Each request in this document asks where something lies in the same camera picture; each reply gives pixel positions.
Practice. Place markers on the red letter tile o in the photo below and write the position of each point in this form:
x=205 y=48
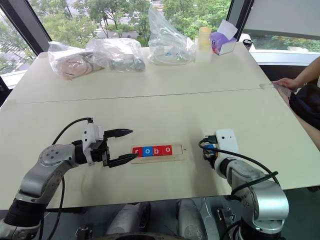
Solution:
x=167 y=150

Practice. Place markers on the red letter tile b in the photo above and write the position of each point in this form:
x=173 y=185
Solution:
x=157 y=150

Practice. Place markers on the grey rounded robot leg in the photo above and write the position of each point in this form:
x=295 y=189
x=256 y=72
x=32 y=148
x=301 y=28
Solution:
x=125 y=220
x=191 y=220

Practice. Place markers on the person's bare hand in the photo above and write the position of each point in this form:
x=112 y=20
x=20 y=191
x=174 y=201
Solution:
x=286 y=83

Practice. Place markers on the white roller blind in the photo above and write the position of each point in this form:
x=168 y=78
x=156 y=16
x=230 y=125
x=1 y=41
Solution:
x=282 y=17

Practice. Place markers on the blue letter tile t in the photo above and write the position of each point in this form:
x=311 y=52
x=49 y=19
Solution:
x=212 y=147

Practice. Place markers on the red letter tile r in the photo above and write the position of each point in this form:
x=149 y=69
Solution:
x=137 y=151

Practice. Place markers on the black cylindrical container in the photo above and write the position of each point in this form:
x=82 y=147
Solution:
x=247 y=44

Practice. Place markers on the clear tape piece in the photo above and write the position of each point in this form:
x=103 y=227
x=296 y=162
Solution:
x=266 y=86

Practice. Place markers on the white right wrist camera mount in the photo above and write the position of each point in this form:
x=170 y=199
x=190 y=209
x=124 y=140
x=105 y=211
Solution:
x=227 y=142

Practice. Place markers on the blue letter tile o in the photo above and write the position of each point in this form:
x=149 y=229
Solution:
x=147 y=151

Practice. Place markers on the translucent yellow cup stack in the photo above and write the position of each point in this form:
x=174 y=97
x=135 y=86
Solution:
x=203 y=45

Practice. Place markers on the purple tissue box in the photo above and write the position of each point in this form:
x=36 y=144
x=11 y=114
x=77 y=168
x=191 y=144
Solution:
x=225 y=42

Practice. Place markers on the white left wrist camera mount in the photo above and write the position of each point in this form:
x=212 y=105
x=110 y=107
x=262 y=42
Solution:
x=91 y=135

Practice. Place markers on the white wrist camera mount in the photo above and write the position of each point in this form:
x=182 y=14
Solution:
x=227 y=142
x=91 y=135

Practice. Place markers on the person's dark clothing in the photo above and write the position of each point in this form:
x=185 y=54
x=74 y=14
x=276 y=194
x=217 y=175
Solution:
x=307 y=105

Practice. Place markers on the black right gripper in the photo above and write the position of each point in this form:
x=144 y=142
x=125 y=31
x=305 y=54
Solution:
x=209 y=140

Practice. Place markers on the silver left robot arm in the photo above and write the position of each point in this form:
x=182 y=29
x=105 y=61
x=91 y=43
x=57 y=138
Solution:
x=42 y=172

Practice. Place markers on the plastic bag with grey item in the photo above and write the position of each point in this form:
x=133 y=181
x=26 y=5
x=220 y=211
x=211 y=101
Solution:
x=120 y=61

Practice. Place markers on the black window pillar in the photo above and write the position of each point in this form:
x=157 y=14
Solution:
x=237 y=17
x=27 y=22

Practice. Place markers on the wooden letter tray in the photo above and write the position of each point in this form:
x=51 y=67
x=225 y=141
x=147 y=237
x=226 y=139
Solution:
x=178 y=153

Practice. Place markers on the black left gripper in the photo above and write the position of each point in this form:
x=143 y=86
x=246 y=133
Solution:
x=98 y=152

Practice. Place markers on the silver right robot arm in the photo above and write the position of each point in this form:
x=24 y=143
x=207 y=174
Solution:
x=257 y=197

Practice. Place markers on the person's bare forearm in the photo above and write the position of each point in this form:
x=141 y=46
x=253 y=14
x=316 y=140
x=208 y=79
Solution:
x=308 y=73

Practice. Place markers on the plastic bag with pink cloth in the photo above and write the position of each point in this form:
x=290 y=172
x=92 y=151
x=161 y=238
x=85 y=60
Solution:
x=71 y=65

